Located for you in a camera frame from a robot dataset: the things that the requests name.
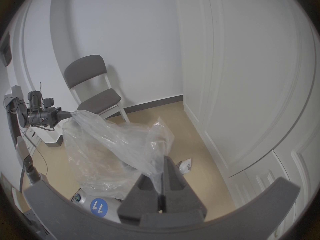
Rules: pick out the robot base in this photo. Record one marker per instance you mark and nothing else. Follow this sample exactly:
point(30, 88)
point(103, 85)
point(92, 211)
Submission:
point(100, 206)

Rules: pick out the white wardrobe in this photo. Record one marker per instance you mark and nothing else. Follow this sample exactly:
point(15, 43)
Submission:
point(250, 84)

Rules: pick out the white chest of drawers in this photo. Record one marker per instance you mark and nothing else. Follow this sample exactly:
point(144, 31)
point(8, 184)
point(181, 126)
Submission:
point(33, 137)

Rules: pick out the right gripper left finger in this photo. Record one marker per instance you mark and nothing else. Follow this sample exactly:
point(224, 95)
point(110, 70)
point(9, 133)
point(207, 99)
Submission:
point(140, 199)

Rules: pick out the clear plastic bag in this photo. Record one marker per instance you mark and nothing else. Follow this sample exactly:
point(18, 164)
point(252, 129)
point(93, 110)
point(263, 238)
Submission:
point(110, 139)

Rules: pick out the crumpled white paper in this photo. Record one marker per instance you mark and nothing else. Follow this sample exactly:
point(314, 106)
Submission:
point(185, 166)

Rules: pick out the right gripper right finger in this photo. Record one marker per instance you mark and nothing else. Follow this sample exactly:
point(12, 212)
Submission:
point(182, 199)

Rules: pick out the grey and white chair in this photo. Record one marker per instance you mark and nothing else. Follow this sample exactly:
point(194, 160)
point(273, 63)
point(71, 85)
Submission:
point(86, 70)

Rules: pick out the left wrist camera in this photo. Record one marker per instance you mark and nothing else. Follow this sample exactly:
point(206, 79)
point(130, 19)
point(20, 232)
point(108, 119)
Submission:
point(35, 99)

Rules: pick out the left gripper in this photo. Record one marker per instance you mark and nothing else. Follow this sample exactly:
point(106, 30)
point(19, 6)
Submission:
point(41, 117)

